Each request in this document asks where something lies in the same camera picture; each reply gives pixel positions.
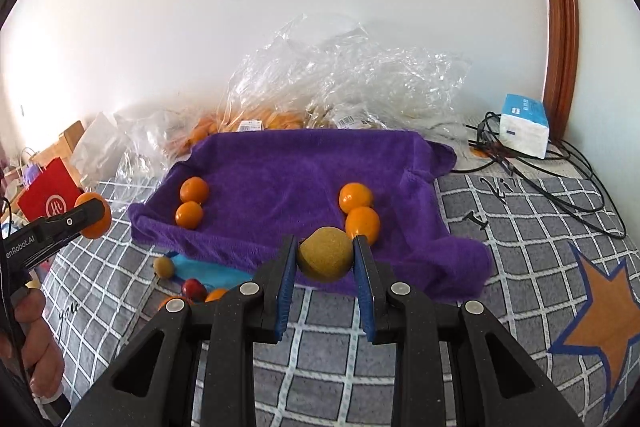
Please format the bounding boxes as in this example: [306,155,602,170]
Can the grey checkered tablecloth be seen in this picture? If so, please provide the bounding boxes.
[30,172,640,427]

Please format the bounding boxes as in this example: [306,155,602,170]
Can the black cables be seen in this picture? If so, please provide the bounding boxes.
[462,112,628,240]

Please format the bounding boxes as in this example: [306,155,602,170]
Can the person's left hand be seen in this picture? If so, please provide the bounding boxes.
[12,289,66,400]

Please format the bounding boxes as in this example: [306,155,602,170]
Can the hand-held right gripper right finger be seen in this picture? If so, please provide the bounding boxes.
[352,236,586,427]

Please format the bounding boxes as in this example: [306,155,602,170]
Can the red paper bag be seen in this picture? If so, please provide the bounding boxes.
[16,157,83,223]

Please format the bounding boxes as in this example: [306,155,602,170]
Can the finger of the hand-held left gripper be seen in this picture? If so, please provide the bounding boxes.
[44,197,103,249]

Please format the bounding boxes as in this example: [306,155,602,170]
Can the brown wooden door frame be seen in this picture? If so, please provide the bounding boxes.
[527,0,581,140]

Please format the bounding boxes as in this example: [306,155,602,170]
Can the small red fruit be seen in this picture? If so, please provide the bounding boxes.
[181,278,208,303]

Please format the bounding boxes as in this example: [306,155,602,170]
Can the blue white tissue pack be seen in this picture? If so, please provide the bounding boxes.
[499,93,551,159]

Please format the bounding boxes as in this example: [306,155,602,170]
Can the purple towel covered tray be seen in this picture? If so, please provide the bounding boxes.
[127,128,493,303]

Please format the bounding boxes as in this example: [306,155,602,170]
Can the blue plastic sheet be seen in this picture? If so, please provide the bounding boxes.
[167,251,253,290]

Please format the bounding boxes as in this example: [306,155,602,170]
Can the white plastic bag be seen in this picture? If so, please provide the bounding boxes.
[70,112,126,188]

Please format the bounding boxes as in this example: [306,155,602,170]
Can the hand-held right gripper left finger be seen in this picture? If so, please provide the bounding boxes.
[62,234,301,427]

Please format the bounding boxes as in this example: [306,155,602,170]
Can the small clear plastic bag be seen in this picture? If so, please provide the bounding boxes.
[112,107,201,208]

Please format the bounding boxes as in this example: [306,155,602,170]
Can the large clear plastic bag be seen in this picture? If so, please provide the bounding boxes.
[225,14,473,142]

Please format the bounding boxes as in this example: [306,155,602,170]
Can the pile of bagged oranges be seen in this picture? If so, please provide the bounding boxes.
[170,107,306,158]

